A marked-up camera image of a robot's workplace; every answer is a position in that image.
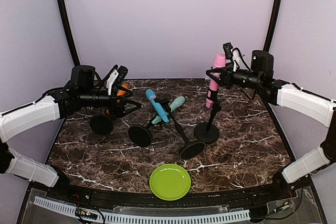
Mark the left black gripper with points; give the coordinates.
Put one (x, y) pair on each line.
(119, 110)

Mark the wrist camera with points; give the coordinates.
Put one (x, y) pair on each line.
(116, 76)
(232, 55)

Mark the black stand of teal microphone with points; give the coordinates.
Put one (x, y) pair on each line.
(141, 135)

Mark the orange toy microphone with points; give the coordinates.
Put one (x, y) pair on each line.
(120, 92)

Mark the blue toy microphone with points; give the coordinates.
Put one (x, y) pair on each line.
(151, 96)

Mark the right black frame post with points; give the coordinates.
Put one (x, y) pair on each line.
(272, 25)

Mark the green plate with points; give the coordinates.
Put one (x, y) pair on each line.
(170, 182)

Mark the black stand of orange microphone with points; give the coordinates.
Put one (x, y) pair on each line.
(101, 124)

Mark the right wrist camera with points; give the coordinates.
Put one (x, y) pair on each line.
(232, 55)

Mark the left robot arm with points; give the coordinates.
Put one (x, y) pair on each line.
(85, 89)

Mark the pink toy microphone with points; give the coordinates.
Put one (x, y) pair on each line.
(220, 61)

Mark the black frame post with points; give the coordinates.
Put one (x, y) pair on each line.
(68, 32)
(272, 25)

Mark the white slotted cable duct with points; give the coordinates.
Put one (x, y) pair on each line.
(100, 216)

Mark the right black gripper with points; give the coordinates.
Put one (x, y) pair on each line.
(227, 74)

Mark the black stand of blue microphone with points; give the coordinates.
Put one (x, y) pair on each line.
(191, 148)

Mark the left black frame post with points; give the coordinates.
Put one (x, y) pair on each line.
(68, 32)

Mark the black front rail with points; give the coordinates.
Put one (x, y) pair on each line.
(254, 197)

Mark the teal toy microphone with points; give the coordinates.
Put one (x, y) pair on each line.
(178, 102)

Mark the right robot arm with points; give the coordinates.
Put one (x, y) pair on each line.
(259, 77)

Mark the black stand of pink microphone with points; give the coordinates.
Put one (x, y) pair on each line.
(207, 132)

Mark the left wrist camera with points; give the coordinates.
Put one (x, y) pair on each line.
(116, 76)

